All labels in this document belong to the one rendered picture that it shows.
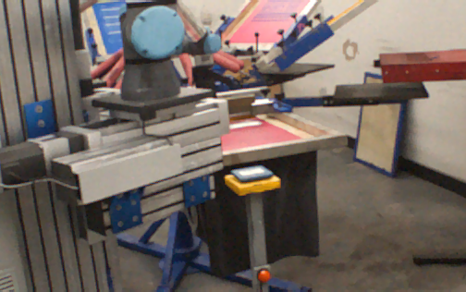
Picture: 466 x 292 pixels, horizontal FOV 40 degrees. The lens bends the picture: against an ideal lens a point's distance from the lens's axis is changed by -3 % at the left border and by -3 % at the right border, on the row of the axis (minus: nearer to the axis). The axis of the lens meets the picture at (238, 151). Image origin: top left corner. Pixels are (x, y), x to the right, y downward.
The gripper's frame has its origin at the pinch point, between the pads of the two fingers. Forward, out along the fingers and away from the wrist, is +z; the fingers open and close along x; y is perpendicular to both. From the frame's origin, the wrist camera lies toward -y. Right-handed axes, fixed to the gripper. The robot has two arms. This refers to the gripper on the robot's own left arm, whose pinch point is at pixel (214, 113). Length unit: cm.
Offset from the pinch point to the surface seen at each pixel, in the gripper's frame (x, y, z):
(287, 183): 49, -10, 19
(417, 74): -1, -99, -3
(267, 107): 3.0, -22.3, 0.7
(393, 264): -25, -98, 102
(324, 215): -112, -101, 102
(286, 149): 60, -6, 3
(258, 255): 79, 13, 29
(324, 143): 60, -20, 4
